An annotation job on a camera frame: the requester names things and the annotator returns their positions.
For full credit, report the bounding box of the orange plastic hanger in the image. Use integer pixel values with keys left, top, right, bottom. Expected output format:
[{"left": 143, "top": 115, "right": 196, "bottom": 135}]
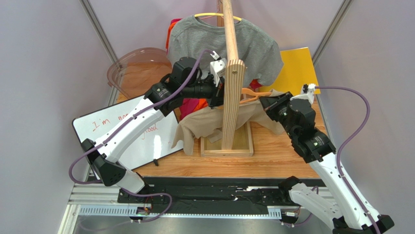
[{"left": 239, "top": 88, "right": 272, "bottom": 104}]

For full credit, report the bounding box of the yellow plastic hanger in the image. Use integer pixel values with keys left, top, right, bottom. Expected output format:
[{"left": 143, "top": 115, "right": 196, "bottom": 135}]
[{"left": 194, "top": 13, "right": 242, "bottom": 22}]

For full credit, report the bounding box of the grey t shirt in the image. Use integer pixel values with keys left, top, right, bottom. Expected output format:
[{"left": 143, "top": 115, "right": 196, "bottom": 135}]
[{"left": 167, "top": 16, "right": 284, "bottom": 88}]

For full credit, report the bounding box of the white board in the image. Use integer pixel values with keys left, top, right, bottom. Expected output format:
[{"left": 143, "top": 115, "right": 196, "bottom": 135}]
[{"left": 72, "top": 96, "right": 183, "bottom": 170}]

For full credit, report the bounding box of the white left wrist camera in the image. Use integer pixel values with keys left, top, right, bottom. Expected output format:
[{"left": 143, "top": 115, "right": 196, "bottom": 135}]
[{"left": 210, "top": 51, "right": 227, "bottom": 87}]

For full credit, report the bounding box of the clear pink plastic bowl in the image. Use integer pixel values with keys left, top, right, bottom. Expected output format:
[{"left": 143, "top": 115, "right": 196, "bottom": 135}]
[{"left": 107, "top": 47, "right": 172, "bottom": 99}]

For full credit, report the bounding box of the wooden clothes rack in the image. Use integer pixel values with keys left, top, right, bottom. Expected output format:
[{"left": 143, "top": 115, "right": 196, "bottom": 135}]
[{"left": 200, "top": 0, "right": 253, "bottom": 157}]

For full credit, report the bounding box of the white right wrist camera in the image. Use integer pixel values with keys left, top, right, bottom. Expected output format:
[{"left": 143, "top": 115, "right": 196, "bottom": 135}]
[{"left": 300, "top": 83, "right": 316, "bottom": 105}]

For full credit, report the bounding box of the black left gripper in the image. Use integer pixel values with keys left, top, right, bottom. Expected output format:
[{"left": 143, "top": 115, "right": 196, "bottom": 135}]
[{"left": 182, "top": 73, "right": 234, "bottom": 110}]

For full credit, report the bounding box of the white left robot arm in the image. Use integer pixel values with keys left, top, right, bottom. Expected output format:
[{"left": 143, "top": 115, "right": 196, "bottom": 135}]
[{"left": 81, "top": 56, "right": 227, "bottom": 194}]

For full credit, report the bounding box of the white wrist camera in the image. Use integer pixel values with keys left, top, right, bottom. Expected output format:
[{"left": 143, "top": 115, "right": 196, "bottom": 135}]
[
  {"left": 210, "top": 51, "right": 227, "bottom": 87},
  {"left": 300, "top": 83, "right": 316, "bottom": 105}
]

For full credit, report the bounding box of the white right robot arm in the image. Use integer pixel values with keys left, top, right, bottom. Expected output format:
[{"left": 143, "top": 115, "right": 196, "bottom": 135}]
[{"left": 259, "top": 92, "right": 395, "bottom": 234}]

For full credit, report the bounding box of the beige t shirt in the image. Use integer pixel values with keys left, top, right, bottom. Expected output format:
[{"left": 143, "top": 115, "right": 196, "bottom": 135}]
[{"left": 171, "top": 100, "right": 284, "bottom": 156}]

